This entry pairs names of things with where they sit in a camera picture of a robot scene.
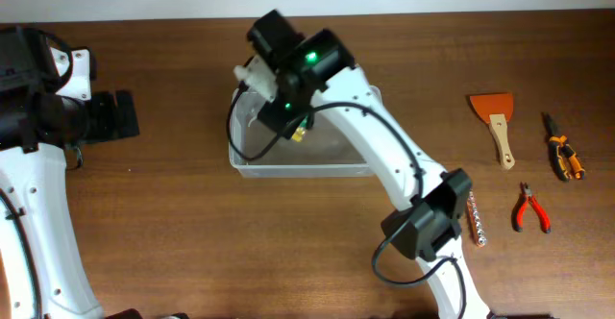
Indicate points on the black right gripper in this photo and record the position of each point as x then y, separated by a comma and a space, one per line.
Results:
280, 119

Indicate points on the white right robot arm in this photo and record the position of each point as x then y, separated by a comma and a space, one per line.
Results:
301, 78

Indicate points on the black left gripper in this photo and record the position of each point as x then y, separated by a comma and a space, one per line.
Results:
101, 115

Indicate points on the orange scraper with wooden handle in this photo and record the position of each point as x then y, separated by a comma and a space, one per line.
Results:
495, 110

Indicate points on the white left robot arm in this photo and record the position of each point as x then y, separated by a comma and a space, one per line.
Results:
47, 109

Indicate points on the orange black long-nose pliers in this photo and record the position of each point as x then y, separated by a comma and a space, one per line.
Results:
564, 159

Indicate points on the orange socket bit rail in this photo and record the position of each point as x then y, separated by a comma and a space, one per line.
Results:
478, 233

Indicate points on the clear plastic container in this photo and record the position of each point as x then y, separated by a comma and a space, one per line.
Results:
324, 152

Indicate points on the clear box of coloured bits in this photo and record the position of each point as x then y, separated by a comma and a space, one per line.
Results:
299, 134

